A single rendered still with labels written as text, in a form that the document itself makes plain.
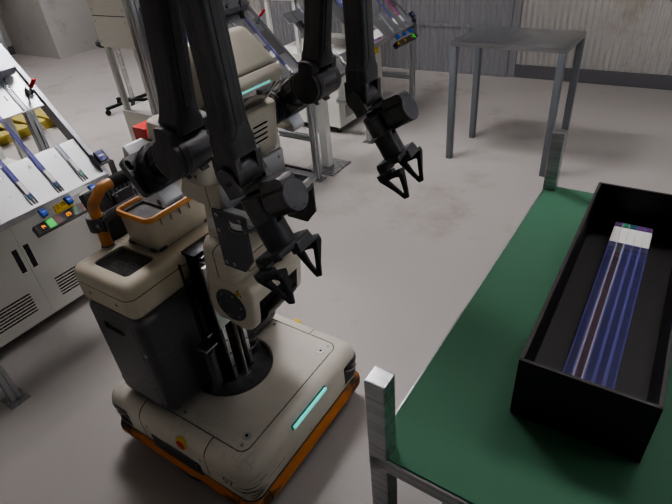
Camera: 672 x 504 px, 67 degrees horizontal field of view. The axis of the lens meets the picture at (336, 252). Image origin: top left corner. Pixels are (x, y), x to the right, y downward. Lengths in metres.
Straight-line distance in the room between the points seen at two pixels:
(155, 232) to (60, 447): 1.06
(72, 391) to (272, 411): 1.04
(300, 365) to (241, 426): 0.29
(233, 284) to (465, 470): 0.79
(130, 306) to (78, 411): 0.96
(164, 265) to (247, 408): 0.55
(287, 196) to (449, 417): 0.43
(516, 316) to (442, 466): 0.34
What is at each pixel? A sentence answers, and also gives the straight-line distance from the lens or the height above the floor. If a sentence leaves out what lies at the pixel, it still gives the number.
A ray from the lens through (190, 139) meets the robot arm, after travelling 0.97.
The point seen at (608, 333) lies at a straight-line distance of 0.93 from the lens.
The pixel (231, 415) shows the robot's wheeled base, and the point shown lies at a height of 0.28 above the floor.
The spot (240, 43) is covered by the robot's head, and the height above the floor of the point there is 1.36.
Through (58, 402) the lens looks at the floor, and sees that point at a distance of 2.45.
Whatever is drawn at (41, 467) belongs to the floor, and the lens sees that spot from 2.26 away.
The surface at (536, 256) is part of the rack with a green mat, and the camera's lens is 1.14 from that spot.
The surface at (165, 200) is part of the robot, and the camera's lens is 1.10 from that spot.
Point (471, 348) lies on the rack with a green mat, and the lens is 0.91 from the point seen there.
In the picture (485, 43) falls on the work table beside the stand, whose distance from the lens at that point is 3.47.
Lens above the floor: 1.60
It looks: 35 degrees down
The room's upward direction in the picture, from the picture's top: 6 degrees counter-clockwise
